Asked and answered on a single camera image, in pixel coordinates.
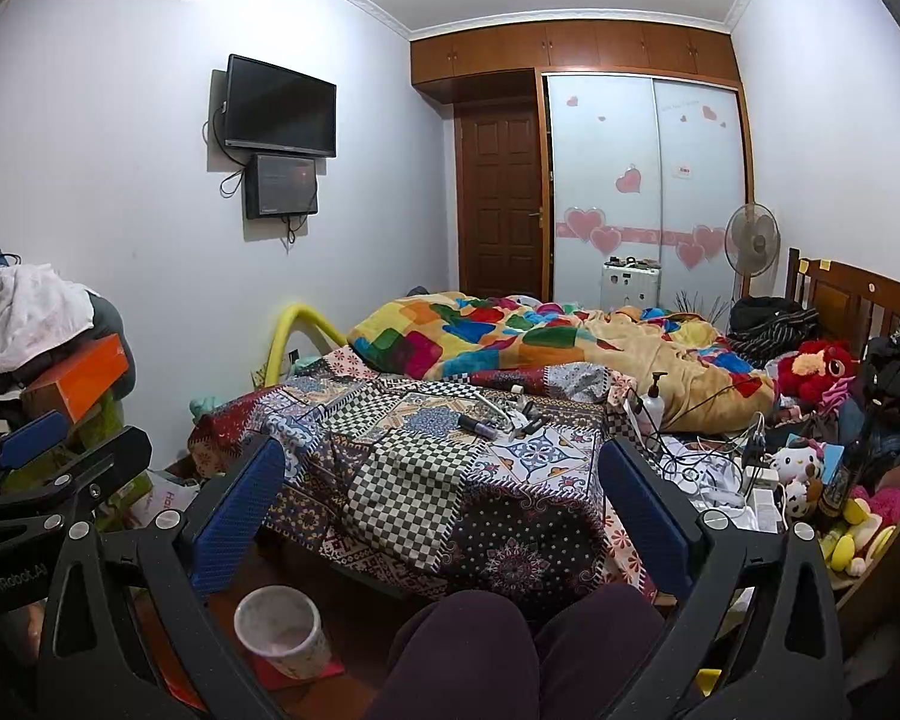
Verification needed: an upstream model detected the white shopping bag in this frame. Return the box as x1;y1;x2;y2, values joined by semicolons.
128;472;199;528

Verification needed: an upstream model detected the orange cardboard box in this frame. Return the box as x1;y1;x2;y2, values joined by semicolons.
20;333;130;424

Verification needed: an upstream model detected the white cloth on pile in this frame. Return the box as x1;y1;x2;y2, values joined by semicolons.
0;263;94;374

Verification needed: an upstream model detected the white pump bottle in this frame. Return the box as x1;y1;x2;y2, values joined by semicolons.
637;372;665;437

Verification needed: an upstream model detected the white kitty plush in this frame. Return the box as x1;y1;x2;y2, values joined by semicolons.
769;444;824;520

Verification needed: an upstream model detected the yellow plush toy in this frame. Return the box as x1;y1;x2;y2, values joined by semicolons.
820;497;896;578

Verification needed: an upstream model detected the colourful patchwork fleece blanket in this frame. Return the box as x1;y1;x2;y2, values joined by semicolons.
347;291;775;434

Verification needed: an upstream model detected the patterned patchwork bed cover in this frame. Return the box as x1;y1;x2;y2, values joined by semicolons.
188;348;655;601

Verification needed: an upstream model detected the red plush toy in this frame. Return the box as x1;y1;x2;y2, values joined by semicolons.
777;340;859;406

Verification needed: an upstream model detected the black striped bag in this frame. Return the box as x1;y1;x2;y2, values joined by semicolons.
728;296;820;367

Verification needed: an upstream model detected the dark trouser knee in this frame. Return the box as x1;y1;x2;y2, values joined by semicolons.
364;583;665;718

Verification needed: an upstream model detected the white small cabinet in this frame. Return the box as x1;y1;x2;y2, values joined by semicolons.
600;257;662;312

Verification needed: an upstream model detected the wooden headboard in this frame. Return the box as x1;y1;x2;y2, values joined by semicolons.
785;247;900;356

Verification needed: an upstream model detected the white standing fan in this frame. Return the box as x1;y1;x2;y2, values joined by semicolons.
724;203;781;296

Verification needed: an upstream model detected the white sliding wardrobe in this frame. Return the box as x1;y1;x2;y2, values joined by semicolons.
544;73;746;323

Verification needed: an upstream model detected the brown wooden door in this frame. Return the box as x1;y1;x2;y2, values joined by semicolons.
455;99;544;298

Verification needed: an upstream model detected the small black wall monitor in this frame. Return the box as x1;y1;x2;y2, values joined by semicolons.
244;154;318;220

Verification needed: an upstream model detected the black wall television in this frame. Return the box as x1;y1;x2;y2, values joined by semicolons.
222;54;338;158

